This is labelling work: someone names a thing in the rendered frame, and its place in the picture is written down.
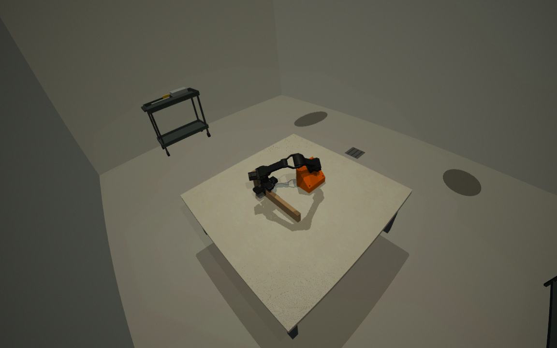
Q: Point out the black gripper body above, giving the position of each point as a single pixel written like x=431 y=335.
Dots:
x=258 y=190

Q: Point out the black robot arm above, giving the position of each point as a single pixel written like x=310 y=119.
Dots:
x=299 y=160

